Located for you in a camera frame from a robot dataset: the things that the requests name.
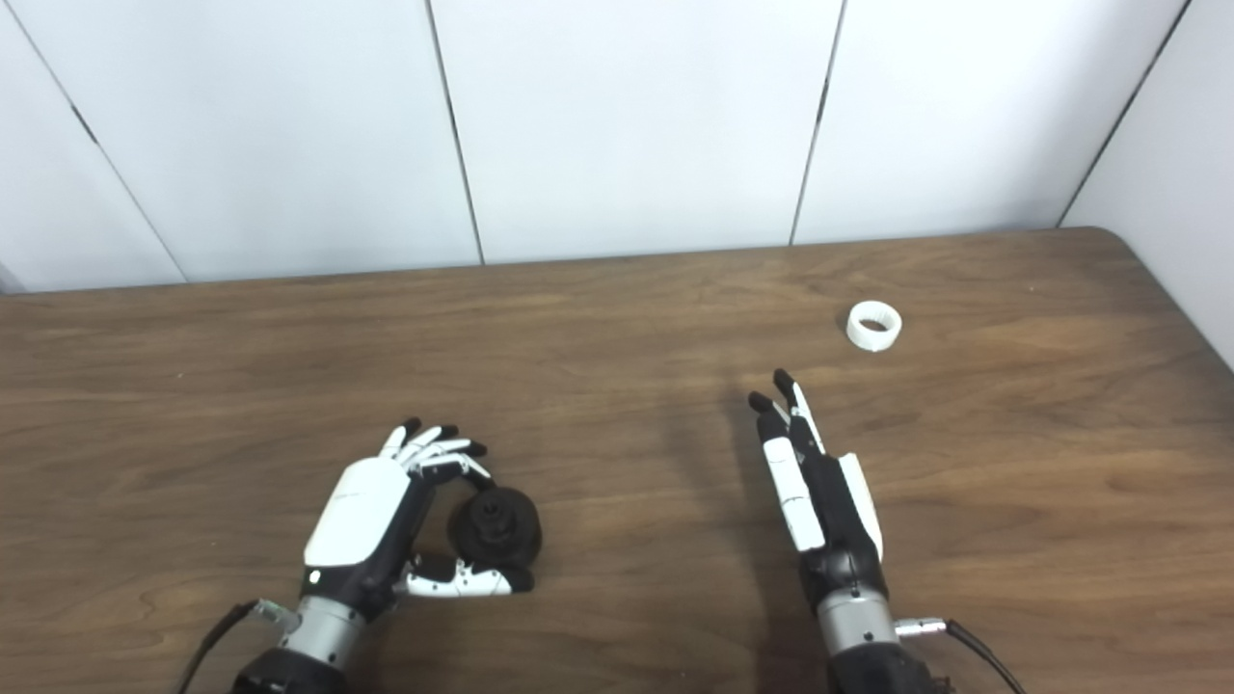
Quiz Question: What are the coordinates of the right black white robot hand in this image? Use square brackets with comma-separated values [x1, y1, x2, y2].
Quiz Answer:
[747, 368, 889, 606]

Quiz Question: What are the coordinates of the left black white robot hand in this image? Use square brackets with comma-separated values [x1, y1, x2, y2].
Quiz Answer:
[302, 417, 535, 619]

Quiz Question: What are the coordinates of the round black part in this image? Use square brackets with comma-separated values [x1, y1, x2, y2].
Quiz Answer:
[447, 486, 543, 572]

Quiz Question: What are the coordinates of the white ring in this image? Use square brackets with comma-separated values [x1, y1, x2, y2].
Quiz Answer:
[846, 301, 904, 353]

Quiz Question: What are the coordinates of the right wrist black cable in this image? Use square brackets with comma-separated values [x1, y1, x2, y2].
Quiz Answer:
[894, 617, 1029, 694]

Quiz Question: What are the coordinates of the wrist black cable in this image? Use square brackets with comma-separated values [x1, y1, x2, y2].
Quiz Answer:
[894, 617, 1029, 694]
[174, 599, 292, 694]

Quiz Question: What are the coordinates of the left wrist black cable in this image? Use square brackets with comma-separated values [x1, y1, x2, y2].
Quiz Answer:
[174, 599, 292, 694]

